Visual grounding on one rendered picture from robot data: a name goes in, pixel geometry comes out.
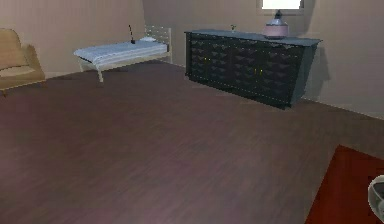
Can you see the grey round vessel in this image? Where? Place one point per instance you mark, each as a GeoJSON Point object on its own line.
{"type": "Point", "coordinates": [377, 196]}

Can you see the black sideboard cabinet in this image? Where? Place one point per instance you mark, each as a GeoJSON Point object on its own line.
{"type": "Point", "coordinates": [246, 66]}

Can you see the white pillow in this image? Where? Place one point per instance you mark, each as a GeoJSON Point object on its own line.
{"type": "Point", "coordinates": [147, 39]}

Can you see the white bed with blue blanket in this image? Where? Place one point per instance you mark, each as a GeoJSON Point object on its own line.
{"type": "Point", "coordinates": [120, 53]}

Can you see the pink and grey table lamp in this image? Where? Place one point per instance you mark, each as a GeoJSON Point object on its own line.
{"type": "Point", "coordinates": [276, 26]}

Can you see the red table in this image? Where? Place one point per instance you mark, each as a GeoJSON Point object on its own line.
{"type": "Point", "coordinates": [350, 190]}

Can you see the tan armchair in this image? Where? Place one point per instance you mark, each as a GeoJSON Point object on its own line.
{"type": "Point", "coordinates": [16, 63]}

